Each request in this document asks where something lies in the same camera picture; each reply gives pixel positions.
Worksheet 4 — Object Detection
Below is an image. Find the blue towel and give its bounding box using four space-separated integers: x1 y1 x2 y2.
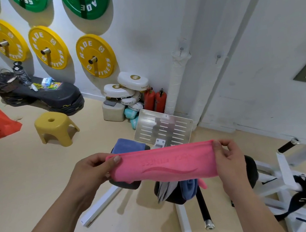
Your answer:
179 178 201 202
109 135 146 156

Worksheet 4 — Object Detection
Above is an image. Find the white exercise machine frame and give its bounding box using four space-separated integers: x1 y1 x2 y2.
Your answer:
71 134 196 232

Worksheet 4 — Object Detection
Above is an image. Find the red fire extinguisher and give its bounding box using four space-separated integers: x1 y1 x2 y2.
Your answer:
141 87 158 113
152 88 170 115

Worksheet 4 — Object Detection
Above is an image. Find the black handle grip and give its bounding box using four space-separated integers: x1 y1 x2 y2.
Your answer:
276 137 302 155

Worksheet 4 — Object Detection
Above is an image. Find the silver slotted foot plate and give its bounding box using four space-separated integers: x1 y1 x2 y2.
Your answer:
131 103 196 152

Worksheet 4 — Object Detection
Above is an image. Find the person's right hand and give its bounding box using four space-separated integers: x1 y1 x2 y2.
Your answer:
212 136 255 196

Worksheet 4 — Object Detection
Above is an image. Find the black handle bar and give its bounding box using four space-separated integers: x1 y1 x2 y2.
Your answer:
195 186 216 232

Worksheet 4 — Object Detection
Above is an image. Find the black aerobic step platform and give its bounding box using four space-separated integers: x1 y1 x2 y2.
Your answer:
0 69 87 125

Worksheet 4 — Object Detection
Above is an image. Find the clear water bottle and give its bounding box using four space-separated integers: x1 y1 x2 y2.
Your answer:
12 60 32 88

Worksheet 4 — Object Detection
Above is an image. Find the colourful snack packet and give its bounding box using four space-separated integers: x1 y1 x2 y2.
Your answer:
42 80 64 92

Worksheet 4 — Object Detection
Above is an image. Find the black weight plate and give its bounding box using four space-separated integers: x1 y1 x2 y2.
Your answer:
244 153 261 190

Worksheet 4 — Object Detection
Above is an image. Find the white weight machine frame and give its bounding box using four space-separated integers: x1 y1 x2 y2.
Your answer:
247 139 306 232

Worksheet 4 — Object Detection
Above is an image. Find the beige plastic container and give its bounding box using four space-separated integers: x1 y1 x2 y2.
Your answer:
101 97 128 124

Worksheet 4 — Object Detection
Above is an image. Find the black strap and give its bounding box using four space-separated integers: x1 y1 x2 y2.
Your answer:
269 174 306 222

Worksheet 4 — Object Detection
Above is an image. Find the dark wicker basket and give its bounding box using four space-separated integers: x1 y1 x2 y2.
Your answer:
0 68 21 94

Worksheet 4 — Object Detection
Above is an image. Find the grey flat pad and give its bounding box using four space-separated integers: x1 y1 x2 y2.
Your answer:
103 98 118 108

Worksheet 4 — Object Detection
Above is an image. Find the blue white tissue pack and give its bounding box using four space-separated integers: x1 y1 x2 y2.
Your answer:
41 77 54 88

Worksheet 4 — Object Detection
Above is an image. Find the green weight plate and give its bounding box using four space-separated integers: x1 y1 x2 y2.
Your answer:
11 0 51 16
58 0 114 24

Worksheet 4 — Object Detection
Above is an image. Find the person's left hand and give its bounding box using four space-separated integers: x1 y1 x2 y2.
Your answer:
63 150 129 213

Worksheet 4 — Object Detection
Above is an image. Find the yellow plastic stool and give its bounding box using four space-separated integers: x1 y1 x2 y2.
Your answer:
33 108 82 151

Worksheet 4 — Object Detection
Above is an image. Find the teal dumbbell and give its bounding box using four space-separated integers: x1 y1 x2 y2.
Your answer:
123 106 140 121
130 116 141 130

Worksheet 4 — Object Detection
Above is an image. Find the person's right forearm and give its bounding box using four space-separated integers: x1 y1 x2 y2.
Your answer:
230 185 287 232

